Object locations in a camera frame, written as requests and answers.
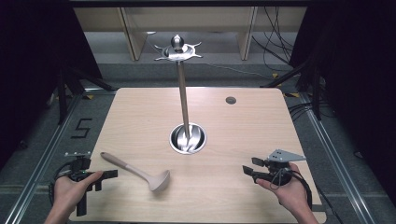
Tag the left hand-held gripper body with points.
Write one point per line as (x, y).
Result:
(81, 165)

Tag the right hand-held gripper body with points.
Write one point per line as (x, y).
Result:
(281, 155)

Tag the beige silicone ladle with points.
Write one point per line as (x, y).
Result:
(137, 171)

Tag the steel utensil stand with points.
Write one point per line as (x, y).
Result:
(184, 102)

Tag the person's left hand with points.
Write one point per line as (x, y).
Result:
(63, 193)

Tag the person's right hand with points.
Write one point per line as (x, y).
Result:
(294, 194)

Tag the yellow floor tape piece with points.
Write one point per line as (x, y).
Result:
(89, 97)
(275, 75)
(292, 95)

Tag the black tripod stand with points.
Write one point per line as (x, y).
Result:
(317, 99)
(62, 99)

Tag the dark curtain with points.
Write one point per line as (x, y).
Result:
(31, 62)
(361, 77)

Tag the light wooden shelf unit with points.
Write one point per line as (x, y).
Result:
(134, 43)

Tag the aluminium floor rail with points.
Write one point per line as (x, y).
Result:
(46, 155)
(336, 155)

